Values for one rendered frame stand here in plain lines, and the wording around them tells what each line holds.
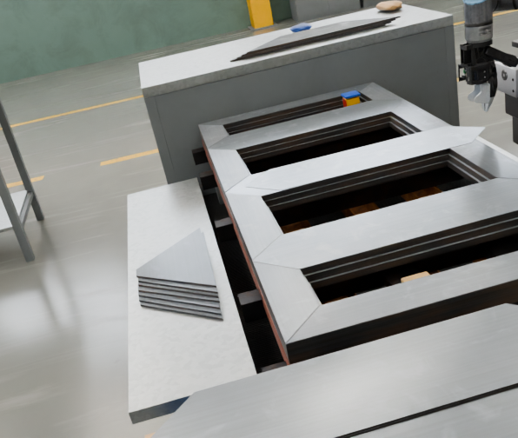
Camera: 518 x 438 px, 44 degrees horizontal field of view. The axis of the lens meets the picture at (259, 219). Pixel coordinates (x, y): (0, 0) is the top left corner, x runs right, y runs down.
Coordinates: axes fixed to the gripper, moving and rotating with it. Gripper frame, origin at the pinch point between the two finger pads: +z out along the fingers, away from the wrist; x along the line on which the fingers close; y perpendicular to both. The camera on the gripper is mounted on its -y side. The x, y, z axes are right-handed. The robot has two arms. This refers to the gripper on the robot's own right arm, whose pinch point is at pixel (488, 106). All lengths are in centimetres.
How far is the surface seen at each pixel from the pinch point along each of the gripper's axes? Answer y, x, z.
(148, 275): 109, 17, 16
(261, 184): 71, -3, 7
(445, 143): 16.8, 4.6, 6.3
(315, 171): 55, -2, 7
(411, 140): 22.8, -5.2, 6.3
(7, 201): 182, -197, 53
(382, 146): 31.5, -6.8, 6.5
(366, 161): 40.2, 1.0, 6.8
